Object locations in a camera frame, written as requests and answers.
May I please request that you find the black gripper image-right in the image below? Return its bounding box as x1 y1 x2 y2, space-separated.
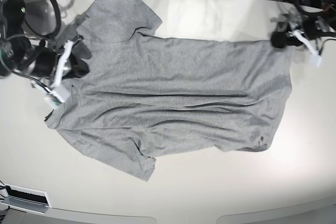
270 17 328 49

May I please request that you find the white wrist camera mount image-right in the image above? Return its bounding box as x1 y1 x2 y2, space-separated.
290 29 322 68

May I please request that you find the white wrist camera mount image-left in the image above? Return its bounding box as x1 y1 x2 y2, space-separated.
29 36 83 110

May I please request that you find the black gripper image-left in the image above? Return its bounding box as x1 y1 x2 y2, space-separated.
26 48 90 79

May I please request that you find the grey t-shirt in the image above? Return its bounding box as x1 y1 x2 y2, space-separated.
45 0 293 181

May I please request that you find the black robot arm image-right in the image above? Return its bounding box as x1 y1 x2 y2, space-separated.
270 0 335 53

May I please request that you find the silver cable tray slot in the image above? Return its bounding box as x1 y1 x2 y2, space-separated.
1 183 52 215

